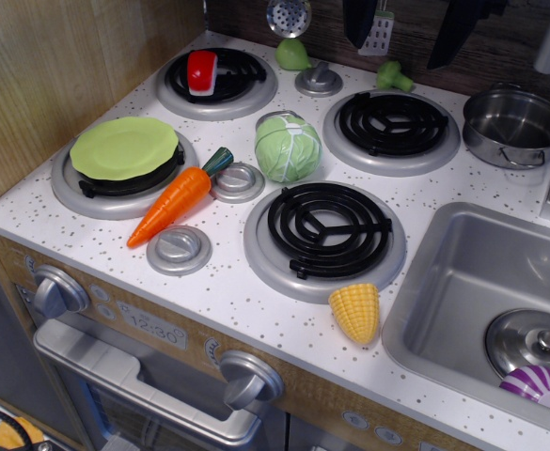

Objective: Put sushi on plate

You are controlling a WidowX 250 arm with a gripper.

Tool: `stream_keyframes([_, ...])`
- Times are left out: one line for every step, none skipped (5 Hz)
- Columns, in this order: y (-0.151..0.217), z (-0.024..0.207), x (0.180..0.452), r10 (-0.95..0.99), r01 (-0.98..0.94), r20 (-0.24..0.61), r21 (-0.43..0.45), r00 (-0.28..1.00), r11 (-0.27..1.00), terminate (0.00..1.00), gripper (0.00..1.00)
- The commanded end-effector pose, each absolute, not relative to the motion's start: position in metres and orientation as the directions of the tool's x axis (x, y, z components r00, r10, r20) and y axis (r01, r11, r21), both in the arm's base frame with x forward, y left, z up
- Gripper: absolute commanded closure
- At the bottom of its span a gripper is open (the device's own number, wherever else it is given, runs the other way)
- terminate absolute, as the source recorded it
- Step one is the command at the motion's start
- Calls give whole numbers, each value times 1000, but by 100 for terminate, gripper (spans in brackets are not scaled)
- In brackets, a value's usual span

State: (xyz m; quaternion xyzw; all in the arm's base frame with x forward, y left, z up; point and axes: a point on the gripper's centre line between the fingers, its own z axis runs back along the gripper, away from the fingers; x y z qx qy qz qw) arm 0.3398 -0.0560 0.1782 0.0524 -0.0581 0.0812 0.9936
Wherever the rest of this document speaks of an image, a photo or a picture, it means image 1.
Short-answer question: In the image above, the green toy pear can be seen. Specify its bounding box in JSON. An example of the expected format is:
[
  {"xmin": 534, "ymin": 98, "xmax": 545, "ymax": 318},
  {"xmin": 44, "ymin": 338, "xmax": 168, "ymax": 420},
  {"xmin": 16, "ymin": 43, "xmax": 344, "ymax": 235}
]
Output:
[{"xmin": 275, "ymin": 39, "xmax": 312, "ymax": 70}]

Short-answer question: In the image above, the left oven dial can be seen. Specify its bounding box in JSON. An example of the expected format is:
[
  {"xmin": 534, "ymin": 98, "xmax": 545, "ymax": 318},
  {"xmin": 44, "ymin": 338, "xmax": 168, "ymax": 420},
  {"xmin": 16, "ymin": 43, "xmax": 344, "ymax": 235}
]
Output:
[{"xmin": 32, "ymin": 264, "xmax": 90, "ymax": 319}]

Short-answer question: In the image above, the hanging perforated ladle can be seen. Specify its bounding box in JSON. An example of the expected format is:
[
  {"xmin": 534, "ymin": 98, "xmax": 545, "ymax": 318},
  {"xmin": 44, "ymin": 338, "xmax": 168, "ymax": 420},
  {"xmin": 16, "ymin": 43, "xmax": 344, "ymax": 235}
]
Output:
[{"xmin": 266, "ymin": 0, "xmax": 312, "ymax": 39}]

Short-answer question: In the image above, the oven clock display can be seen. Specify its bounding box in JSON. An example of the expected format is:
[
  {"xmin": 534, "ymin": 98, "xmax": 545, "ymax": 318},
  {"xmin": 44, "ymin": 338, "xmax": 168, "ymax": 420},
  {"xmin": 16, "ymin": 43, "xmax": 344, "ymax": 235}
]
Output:
[{"xmin": 117, "ymin": 301, "xmax": 188, "ymax": 350}]

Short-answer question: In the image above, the green toy broccoli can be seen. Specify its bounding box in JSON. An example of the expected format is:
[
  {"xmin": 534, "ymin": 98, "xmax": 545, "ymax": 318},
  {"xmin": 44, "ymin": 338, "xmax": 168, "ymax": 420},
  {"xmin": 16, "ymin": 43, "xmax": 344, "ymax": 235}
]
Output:
[{"xmin": 376, "ymin": 61, "xmax": 414, "ymax": 92}]

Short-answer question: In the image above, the front right black burner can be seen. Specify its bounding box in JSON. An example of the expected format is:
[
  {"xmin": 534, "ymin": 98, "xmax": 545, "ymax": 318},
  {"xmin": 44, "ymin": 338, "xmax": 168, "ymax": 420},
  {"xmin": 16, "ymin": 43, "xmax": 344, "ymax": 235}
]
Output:
[{"xmin": 244, "ymin": 181, "xmax": 407, "ymax": 303}]

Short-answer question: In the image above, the light green toy plate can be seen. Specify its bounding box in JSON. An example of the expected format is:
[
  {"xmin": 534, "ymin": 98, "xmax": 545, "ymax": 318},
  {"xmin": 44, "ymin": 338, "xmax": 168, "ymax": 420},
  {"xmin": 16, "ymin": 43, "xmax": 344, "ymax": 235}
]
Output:
[{"xmin": 70, "ymin": 117, "xmax": 179, "ymax": 181}]

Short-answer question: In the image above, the front grey stove knob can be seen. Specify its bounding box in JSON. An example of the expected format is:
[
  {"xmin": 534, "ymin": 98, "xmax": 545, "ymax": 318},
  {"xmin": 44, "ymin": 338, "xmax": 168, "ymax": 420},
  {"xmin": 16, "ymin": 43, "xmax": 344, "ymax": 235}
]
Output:
[{"xmin": 147, "ymin": 225, "xmax": 212, "ymax": 276}]

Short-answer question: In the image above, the back grey stove knob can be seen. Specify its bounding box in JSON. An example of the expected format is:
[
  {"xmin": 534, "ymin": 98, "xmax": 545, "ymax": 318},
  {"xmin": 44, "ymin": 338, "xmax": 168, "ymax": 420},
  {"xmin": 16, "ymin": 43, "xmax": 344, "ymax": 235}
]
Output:
[{"xmin": 294, "ymin": 61, "xmax": 343, "ymax": 98}]

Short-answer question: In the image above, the orange object bottom left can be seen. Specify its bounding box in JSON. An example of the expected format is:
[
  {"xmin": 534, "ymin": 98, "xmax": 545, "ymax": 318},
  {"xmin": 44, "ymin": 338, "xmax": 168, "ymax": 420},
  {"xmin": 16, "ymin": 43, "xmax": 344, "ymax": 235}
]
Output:
[{"xmin": 0, "ymin": 417, "xmax": 45, "ymax": 449}]

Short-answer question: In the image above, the back right black burner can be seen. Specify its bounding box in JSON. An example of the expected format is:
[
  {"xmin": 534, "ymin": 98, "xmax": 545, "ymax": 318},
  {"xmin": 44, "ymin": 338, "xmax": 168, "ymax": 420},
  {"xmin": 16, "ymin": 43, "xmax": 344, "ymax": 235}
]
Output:
[{"xmin": 322, "ymin": 90, "xmax": 462, "ymax": 178}]

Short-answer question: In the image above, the middle grey stove knob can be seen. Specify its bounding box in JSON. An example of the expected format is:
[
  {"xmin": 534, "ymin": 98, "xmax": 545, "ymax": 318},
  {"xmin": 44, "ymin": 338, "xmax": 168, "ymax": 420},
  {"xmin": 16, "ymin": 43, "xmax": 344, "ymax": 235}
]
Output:
[{"xmin": 210, "ymin": 163, "xmax": 265, "ymax": 204}]

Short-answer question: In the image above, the hanging slotted spatula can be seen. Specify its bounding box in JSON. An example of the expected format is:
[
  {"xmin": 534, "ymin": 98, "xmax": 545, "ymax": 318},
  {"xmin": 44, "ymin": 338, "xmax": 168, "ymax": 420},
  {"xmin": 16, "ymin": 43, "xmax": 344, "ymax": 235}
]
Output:
[{"xmin": 358, "ymin": 0, "xmax": 395, "ymax": 56}]

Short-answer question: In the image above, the green toy cabbage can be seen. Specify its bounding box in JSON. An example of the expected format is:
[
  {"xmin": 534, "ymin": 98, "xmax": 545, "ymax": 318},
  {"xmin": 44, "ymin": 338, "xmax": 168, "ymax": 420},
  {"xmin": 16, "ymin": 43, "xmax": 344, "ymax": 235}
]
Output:
[{"xmin": 254, "ymin": 110, "xmax": 322, "ymax": 183}]

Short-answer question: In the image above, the right oven dial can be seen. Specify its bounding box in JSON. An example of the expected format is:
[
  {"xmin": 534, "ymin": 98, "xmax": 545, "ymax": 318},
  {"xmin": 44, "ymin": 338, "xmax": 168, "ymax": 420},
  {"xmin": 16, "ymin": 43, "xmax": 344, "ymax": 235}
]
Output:
[{"xmin": 219, "ymin": 350, "xmax": 285, "ymax": 411}]

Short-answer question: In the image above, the yellow toy corn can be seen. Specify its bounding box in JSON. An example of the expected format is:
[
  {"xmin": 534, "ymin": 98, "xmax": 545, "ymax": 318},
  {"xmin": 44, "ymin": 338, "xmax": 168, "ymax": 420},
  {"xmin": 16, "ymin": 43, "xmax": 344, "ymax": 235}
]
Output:
[{"xmin": 328, "ymin": 284, "xmax": 379, "ymax": 345}]

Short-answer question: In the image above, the front left black burner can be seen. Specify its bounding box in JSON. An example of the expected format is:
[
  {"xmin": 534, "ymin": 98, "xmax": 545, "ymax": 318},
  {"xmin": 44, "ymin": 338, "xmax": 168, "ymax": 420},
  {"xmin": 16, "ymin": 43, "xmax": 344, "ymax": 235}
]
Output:
[{"xmin": 51, "ymin": 134, "xmax": 199, "ymax": 220}]

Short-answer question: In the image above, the red white toy sushi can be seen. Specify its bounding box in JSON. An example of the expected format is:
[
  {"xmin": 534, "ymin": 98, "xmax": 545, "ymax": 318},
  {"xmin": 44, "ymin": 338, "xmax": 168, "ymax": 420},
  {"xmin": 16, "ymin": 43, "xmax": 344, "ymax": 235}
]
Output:
[{"xmin": 187, "ymin": 50, "xmax": 218, "ymax": 97}]

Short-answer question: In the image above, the grey sink basin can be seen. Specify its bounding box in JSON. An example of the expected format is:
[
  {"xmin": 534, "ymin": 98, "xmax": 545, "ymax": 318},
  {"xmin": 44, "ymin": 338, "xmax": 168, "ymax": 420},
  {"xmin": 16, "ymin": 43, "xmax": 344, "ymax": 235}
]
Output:
[{"xmin": 383, "ymin": 203, "xmax": 550, "ymax": 432}]

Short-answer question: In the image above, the small steel pot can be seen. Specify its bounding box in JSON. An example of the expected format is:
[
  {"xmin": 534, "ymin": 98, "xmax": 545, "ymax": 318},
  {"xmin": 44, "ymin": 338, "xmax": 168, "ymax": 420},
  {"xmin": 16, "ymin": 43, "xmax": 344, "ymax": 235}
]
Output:
[{"xmin": 463, "ymin": 84, "xmax": 550, "ymax": 170}]

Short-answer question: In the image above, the oven dial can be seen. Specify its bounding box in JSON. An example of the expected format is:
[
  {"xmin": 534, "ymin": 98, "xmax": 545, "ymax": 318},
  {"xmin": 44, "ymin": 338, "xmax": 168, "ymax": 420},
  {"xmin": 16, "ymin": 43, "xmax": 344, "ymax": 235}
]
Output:
[
  {"xmin": 219, "ymin": 350, "xmax": 285, "ymax": 411},
  {"xmin": 32, "ymin": 264, "xmax": 90, "ymax": 319}
]

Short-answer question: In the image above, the back left black burner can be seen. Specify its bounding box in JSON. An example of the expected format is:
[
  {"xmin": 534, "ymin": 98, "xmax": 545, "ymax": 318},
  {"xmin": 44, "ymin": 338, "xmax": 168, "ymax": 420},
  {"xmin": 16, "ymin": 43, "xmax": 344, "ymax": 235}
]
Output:
[{"xmin": 156, "ymin": 48, "xmax": 278, "ymax": 121}]

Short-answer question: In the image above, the black burner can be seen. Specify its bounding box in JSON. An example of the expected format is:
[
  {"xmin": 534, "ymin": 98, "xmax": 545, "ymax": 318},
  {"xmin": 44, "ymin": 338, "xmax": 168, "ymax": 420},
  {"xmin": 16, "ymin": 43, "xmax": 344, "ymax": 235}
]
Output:
[
  {"xmin": 51, "ymin": 134, "xmax": 199, "ymax": 220},
  {"xmin": 156, "ymin": 48, "xmax": 278, "ymax": 121},
  {"xmin": 244, "ymin": 181, "xmax": 407, "ymax": 303},
  {"xmin": 322, "ymin": 90, "xmax": 462, "ymax": 178}
]

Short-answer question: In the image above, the grey stove knob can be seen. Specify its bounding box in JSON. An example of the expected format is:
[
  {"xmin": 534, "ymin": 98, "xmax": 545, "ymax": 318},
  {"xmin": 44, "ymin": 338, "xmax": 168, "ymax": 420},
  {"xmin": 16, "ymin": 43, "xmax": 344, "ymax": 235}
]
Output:
[
  {"xmin": 210, "ymin": 163, "xmax": 265, "ymax": 204},
  {"xmin": 294, "ymin": 61, "xmax": 343, "ymax": 98},
  {"xmin": 147, "ymin": 225, "xmax": 212, "ymax": 276}
]

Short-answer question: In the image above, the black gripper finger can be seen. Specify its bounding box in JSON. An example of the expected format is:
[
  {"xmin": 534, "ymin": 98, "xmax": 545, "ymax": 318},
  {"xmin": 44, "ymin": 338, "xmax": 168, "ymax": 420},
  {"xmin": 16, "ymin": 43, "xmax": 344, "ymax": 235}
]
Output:
[
  {"xmin": 427, "ymin": 0, "xmax": 508, "ymax": 70},
  {"xmin": 342, "ymin": 0, "xmax": 378, "ymax": 49}
]

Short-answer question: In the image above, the purple white toy onion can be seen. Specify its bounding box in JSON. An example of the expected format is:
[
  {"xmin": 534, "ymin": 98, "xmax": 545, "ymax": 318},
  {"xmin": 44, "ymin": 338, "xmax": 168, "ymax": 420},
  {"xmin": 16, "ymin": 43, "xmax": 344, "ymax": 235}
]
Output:
[{"xmin": 499, "ymin": 365, "xmax": 550, "ymax": 409}]

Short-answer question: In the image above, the orange toy carrot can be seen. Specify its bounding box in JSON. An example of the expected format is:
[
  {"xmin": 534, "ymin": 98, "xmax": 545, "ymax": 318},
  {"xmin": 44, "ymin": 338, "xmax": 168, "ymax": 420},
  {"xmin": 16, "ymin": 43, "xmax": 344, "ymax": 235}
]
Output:
[{"xmin": 127, "ymin": 147, "xmax": 234, "ymax": 248}]

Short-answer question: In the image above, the steel pot lid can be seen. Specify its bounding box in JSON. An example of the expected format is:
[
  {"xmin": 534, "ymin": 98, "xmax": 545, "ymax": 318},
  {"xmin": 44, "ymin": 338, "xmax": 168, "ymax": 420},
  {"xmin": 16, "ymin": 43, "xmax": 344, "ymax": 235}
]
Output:
[{"xmin": 484, "ymin": 309, "xmax": 550, "ymax": 378}]

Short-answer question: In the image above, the grey oven door handle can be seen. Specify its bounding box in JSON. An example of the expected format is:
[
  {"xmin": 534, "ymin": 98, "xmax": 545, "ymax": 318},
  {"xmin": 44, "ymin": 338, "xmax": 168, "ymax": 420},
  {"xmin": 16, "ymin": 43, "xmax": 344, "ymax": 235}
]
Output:
[{"xmin": 34, "ymin": 320, "xmax": 261, "ymax": 450}]

